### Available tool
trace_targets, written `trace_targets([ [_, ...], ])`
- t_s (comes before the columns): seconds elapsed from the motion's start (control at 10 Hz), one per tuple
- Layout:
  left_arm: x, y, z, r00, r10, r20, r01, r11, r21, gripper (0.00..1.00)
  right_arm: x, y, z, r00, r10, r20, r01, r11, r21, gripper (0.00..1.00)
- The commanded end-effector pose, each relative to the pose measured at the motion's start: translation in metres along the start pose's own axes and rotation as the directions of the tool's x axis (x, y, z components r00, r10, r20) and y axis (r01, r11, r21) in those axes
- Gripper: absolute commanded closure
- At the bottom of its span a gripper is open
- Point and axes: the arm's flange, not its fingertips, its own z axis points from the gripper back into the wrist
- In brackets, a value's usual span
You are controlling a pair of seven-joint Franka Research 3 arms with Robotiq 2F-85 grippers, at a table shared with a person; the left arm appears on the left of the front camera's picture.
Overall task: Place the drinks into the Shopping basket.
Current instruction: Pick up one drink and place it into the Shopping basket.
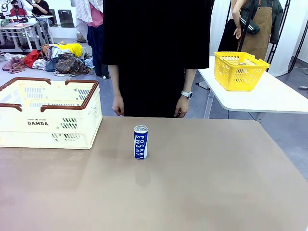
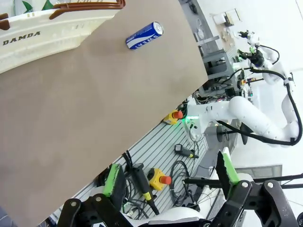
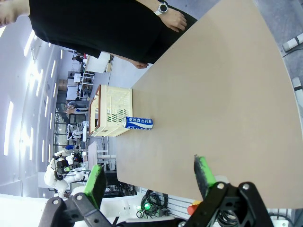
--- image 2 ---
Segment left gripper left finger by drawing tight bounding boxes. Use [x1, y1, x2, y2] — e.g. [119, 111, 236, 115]
[57, 163, 128, 227]

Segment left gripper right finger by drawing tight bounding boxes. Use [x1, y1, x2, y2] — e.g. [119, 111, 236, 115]
[210, 150, 298, 227]

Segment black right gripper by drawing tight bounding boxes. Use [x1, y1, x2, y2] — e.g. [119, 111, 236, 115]
[238, 46, 265, 67]

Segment blue Sweat drink can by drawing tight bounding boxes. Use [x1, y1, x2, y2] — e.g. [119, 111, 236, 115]
[125, 21, 165, 51]

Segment black rod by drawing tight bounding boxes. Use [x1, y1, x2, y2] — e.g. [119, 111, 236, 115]
[183, 173, 303, 190]

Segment grey metal equipment rack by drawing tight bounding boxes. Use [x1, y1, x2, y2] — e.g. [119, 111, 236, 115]
[196, 35, 241, 100]

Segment yellow emergency stop button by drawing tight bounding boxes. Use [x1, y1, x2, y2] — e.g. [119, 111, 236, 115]
[146, 167, 172, 191]
[162, 109, 184, 125]

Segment cream crate with brown rim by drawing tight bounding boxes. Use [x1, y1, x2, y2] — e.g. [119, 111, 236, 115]
[0, 0, 126, 74]

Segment black handheld enabling switch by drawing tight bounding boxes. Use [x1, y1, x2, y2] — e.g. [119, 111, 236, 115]
[174, 144, 200, 159]
[132, 163, 160, 216]

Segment coiled black cable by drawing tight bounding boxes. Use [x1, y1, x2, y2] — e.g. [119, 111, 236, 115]
[169, 160, 198, 206]

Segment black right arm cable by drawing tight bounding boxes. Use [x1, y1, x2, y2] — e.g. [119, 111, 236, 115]
[217, 67, 301, 147]

